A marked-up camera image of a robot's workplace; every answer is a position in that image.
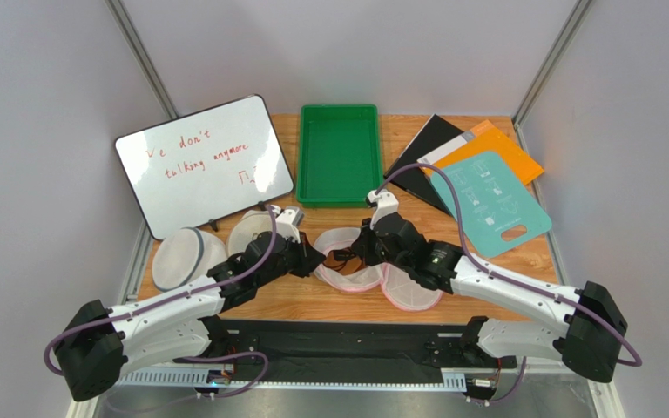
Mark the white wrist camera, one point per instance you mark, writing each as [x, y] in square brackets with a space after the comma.
[288, 220]
[384, 203]

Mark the whiteboard with red writing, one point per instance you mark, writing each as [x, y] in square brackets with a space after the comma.
[205, 166]

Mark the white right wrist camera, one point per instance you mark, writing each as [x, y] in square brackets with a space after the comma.
[384, 203]

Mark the black and orange bra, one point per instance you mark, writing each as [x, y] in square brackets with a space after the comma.
[343, 261]

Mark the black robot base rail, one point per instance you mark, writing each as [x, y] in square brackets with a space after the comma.
[342, 352]

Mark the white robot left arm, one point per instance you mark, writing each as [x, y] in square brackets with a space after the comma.
[102, 344]

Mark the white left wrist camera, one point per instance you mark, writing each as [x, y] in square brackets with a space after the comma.
[288, 220]

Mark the orange notebook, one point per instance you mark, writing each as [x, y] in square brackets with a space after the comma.
[485, 137]

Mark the green plastic tray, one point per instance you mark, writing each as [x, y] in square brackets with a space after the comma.
[339, 157]

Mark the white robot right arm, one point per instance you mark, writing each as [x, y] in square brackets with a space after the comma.
[581, 327]

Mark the white mesh laundry bag pink zipper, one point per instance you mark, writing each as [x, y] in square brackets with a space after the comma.
[395, 284]

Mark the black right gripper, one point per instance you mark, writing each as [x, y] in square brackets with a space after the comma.
[366, 246]

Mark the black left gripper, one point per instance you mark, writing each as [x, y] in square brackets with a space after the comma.
[309, 258]

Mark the teal plastic board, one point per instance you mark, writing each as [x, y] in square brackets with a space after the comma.
[498, 213]

